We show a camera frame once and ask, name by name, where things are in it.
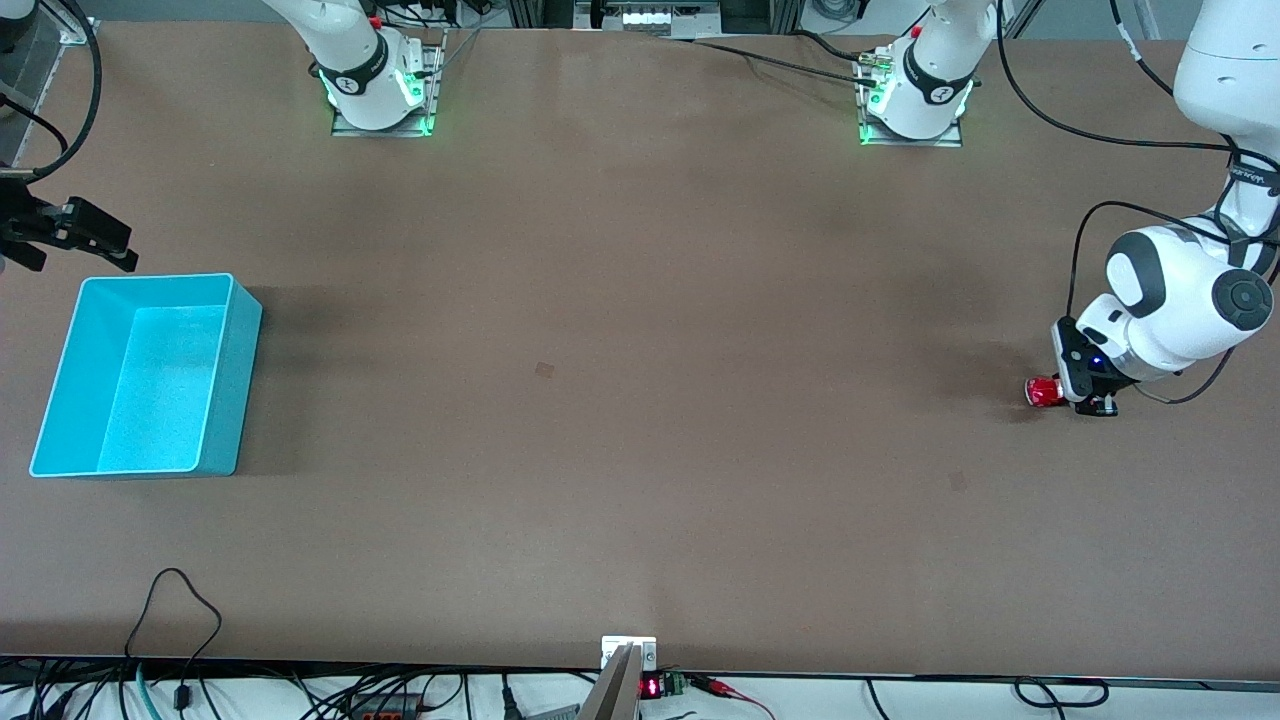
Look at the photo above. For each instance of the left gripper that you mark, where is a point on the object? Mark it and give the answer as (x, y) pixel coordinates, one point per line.
(1103, 404)

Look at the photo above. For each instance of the red beetle toy car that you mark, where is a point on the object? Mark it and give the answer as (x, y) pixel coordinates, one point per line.
(1045, 391)

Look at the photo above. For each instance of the blue plastic box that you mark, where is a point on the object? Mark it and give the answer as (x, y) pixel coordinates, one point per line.
(150, 400)

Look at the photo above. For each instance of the red digit display module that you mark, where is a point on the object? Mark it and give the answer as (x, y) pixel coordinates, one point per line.
(652, 688)

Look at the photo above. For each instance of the lit electronics unit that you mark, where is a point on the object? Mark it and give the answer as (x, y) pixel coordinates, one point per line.
(650, 17)

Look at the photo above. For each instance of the metal corner bracket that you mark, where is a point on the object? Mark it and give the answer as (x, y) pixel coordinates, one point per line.
(82, 32)

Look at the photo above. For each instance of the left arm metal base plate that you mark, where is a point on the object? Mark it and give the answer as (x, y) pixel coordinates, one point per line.
(950, 141)

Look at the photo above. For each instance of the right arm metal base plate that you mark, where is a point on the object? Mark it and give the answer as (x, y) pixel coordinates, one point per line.
(436, 100)

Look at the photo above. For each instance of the white table edge bracket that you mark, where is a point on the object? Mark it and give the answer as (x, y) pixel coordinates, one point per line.
(612, 645)

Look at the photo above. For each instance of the grey metal post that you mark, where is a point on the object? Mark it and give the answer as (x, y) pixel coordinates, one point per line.
(615, 695)

